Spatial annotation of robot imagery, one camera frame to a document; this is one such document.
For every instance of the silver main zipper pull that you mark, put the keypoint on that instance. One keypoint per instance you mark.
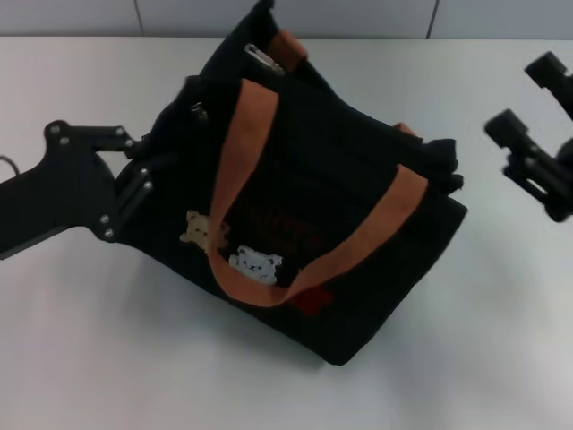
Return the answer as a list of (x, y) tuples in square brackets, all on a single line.
[(264, 60)]

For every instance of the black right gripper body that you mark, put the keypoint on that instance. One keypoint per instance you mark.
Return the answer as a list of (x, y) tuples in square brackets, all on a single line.
[(568, 170)]

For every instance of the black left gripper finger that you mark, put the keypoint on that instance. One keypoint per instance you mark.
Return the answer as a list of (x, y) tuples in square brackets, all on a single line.
[(112, 136), (134, 192)]

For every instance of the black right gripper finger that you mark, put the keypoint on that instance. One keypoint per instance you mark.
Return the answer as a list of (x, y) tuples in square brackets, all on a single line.
[(553, 76), (532, 170)]

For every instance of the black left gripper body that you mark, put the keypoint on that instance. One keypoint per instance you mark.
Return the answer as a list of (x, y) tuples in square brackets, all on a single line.
[(62, 192)]

